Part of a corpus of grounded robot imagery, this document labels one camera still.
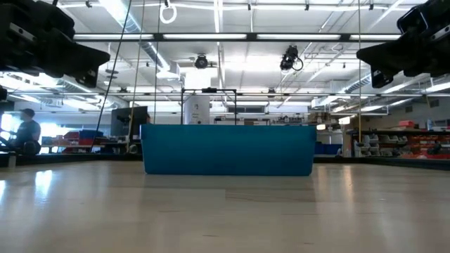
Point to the blue storage bin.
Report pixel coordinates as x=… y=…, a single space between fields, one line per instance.
x=91 y=134

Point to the person with cap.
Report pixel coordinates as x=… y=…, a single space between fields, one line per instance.
x=28 y=133

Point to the black metal frame rig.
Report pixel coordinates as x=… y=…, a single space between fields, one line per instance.
x=197 y=90

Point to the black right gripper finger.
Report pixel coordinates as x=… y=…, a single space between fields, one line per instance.
x=382 y=80
x=393 y=56

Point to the overhead light bar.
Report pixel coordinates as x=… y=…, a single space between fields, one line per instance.
x=251 y=36

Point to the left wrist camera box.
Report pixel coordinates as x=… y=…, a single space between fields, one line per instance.
x=56 y=17

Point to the pink box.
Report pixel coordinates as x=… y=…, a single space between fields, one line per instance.
x=407 y=124

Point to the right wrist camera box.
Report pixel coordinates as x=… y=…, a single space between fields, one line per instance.
x=413 y=21

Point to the black computer monitor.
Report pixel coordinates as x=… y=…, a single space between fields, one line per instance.
x=123 y=121

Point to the round black ceiling camera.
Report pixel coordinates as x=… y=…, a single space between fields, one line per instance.
x=201 y=62

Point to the row of blue bins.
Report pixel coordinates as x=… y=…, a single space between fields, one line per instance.
x=328 y=149

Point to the shelf with red bins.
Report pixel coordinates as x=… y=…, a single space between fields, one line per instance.
x=422 y=140

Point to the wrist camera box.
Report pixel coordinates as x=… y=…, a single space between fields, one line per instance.
x=413 y=21
x=56 y=17

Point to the blue plastic tray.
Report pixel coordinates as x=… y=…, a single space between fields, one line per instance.
x=228 y=151

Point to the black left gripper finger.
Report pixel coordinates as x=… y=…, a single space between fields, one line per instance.
x=77 y=56
x=87 y=79

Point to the white round column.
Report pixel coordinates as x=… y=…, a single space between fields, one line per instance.
x=197 y=109

